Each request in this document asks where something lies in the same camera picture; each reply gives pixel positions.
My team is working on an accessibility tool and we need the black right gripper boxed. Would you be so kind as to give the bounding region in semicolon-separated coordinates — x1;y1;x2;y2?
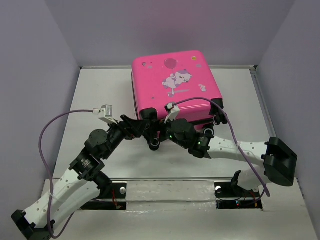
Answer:
144;112;190;149

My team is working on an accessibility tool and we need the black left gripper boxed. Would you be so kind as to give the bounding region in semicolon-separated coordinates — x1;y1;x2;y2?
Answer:
102;114;150;159

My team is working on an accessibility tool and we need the pink hard-shell suitcase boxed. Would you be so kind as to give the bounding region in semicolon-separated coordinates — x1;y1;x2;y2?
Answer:
131;50;227;151

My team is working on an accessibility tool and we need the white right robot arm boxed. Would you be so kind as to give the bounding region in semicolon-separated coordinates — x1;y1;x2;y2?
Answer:
160;119;298;196

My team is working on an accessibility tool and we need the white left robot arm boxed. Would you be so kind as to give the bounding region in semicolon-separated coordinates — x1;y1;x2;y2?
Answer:
11;115;150;240

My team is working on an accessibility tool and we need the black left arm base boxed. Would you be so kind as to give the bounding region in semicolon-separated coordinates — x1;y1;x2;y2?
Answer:
80;181;127;211

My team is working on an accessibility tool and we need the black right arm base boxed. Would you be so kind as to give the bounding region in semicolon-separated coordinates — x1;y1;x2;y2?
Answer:
214;181;263;210

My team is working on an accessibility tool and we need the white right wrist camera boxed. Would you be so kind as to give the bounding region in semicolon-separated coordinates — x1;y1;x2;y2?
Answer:
164;102;180;124

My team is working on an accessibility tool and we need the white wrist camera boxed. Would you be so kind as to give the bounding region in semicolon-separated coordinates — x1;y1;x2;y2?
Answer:
93;104;118;125
164;102;180;124

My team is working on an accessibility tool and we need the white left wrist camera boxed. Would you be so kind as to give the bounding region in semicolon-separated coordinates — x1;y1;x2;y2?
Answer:
93;104;118;125

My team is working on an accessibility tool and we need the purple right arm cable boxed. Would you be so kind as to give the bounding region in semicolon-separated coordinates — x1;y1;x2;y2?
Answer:
172;96;272;198

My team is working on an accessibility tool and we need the silver table rail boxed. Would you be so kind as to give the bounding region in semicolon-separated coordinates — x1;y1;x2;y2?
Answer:
47;177;235;183

